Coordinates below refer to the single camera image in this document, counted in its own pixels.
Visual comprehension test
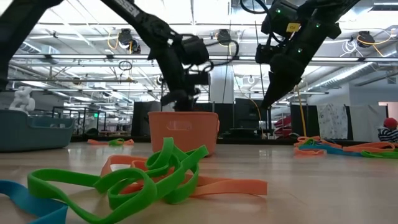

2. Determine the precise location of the orange plastic basket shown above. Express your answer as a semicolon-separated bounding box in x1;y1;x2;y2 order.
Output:
147;111;220;156

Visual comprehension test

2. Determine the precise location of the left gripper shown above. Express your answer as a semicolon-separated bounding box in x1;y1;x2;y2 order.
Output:
160;70;202;112

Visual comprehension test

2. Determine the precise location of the patterned white cloth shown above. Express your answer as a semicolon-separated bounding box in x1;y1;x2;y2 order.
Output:
317;103;349;140

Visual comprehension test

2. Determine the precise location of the black ceiling cable reel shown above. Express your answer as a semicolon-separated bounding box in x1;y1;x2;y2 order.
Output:
356;30;376;48
117;28;141;54
216;29;233;47

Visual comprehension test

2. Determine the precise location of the yellow label tag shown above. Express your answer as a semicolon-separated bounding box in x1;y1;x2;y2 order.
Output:
285;22;302;34

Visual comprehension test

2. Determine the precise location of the hanging yellow cable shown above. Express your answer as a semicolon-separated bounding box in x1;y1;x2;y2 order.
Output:
294;83;308;138

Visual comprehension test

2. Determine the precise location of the black partition panel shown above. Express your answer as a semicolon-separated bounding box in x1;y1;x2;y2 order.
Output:
290;104;320;138
131;101;162;138
214;103;234;134

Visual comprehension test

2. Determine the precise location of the white robot figure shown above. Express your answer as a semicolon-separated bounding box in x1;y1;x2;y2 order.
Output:
8;86;36;114

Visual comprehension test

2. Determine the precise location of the dark teal plastic basket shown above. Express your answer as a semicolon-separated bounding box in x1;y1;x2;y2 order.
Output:
0;108;76;153

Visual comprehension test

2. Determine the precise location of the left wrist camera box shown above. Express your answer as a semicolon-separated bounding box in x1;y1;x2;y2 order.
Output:
185;71;210;86

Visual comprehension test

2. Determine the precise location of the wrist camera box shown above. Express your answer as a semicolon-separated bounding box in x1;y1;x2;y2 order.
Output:
185;71;210;86
254;43;275;65

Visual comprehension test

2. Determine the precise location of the black left camera cable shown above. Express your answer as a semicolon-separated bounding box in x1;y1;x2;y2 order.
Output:
186;39;240;74

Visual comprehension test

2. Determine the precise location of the blue rubber band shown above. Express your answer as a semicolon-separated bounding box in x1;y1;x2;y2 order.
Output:
0;179;69;224

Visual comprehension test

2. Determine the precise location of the rubber bands right middle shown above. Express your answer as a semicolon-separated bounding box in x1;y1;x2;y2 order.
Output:
359;150;398;160

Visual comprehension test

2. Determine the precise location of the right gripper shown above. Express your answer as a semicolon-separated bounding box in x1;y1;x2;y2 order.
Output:
262;54;307;109

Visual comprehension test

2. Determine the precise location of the red background object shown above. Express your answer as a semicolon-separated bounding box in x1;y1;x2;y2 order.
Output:
273;114;293;138

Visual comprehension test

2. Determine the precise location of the plain white cloth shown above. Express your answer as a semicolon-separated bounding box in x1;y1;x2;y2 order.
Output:
349;104;389;142

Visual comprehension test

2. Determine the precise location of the black monitor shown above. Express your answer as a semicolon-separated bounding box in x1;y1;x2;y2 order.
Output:
234;98;269;130

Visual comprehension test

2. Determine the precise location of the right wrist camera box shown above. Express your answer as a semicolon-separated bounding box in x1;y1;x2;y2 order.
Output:
254;43;275;65

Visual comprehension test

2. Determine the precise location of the pile of bands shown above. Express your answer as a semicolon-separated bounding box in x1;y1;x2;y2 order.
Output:
297;143;364;157

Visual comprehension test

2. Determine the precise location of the person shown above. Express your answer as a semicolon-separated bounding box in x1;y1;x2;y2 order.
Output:
377;117;398;144

